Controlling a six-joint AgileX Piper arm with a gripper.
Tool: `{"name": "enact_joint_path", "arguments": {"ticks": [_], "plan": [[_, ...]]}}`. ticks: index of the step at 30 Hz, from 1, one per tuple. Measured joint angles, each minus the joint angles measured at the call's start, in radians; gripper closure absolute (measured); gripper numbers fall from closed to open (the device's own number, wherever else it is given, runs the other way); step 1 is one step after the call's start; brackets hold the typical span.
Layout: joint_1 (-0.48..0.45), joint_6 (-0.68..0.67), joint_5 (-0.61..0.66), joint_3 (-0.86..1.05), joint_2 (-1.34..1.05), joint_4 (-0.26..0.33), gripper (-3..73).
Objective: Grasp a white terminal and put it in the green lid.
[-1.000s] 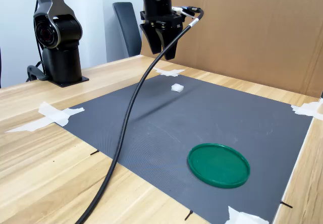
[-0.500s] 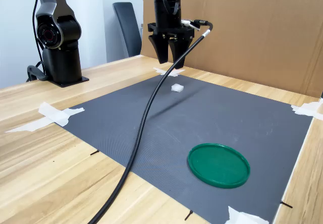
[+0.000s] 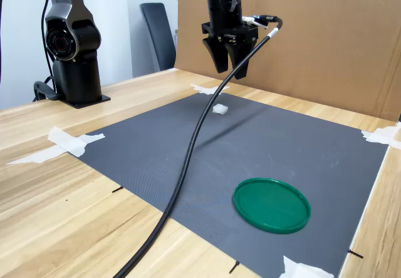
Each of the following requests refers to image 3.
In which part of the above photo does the thick black camera cable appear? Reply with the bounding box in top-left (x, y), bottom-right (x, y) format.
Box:
top-left (112, 14), bottom-right (284, 278)

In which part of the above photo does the white masking tape cross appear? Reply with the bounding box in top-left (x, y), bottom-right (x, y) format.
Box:
top-left (190, 83), bottom-right (231, 96)
top-left (361, 125), bottom-right (401, 150)
top-left (6, 126), bottom-right (106, 166)
top-left (279, 255), bottom-right (335, 278)

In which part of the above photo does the dark grey mat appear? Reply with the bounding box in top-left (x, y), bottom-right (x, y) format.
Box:
top-left (76, 91), bottom-right (390, 278)

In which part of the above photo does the black base cable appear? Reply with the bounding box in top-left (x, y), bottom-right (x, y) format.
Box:
top-left (41, 0), bottom-right (58, 93)

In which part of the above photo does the round green lid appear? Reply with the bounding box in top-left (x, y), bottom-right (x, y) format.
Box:
top-left (232, 177), bottom-right (311, 235)

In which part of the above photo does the dark grey chair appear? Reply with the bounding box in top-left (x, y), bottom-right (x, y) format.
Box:
top-left (139, 2), bottom-right (177, 71)

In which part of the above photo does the brown cardboard partition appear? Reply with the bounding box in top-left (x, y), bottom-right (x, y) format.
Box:
top-left (174, 0), bottom-right (401, 123)

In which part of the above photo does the black table clamp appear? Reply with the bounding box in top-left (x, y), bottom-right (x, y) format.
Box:
top-left (33, 76), bottom-right (62, 103)

